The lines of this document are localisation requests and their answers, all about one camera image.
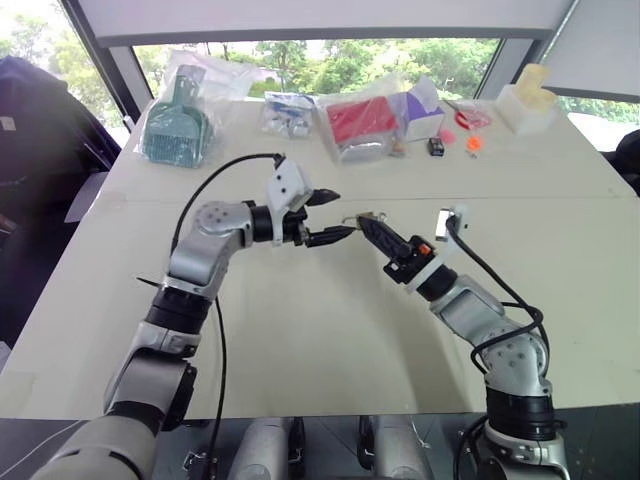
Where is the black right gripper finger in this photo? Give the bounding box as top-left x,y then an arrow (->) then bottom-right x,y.
366,216 -> 411,252
358,216 -> 404,261

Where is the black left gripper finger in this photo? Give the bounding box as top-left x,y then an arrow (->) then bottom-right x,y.
305,188 -> 342,208
304,225 -> 357,250

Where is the grey rounded shape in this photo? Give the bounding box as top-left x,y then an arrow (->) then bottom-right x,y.
233,417 -> 292,480
372,414 -> 432,480

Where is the purple and white box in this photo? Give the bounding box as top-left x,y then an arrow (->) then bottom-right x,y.
399,74 -> 446,144

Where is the teal dustpan in plastic bag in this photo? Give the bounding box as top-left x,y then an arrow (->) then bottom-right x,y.
141,63 -> 216,170

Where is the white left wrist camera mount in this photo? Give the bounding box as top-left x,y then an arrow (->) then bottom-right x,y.
264,158 -> 315,249

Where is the dark chair with bag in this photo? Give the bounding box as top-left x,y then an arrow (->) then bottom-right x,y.
0,55 -> 124,341

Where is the red box in plastic bag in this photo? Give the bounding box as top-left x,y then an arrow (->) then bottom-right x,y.
317,92 -> 409,164

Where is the red item in clear bag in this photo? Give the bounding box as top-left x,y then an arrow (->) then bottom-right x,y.
444,98 -> 494,130

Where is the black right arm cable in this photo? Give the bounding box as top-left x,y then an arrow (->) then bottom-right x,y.
446,214 -> 551,376

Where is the clear plastic bag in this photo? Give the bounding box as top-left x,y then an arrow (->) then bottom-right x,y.
167,47 -> 266,101

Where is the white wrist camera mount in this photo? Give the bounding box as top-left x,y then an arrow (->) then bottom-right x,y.
264,158 -> 315,249
405,203 -> 471,296

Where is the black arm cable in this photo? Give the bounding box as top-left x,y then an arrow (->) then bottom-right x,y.
172,152 -> 286,469
446,214 -> 551,376

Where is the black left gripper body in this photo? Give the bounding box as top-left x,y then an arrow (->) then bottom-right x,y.
284,204 -> 314,250

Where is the white foam block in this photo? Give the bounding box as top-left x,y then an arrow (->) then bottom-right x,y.
494,83 -> 561,136

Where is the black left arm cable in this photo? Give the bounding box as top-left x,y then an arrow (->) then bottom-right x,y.
172,152 -> 286,469

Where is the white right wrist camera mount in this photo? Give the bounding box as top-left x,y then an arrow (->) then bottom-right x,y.
405,203 -> 471,296

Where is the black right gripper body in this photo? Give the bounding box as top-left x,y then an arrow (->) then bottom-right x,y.
383,234 -> 434,286

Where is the dark rounded object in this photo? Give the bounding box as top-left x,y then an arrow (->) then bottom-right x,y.
604,127 -> 640,196

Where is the blue and white packet bag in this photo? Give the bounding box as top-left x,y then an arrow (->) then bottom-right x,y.
259,91 -> 319,137

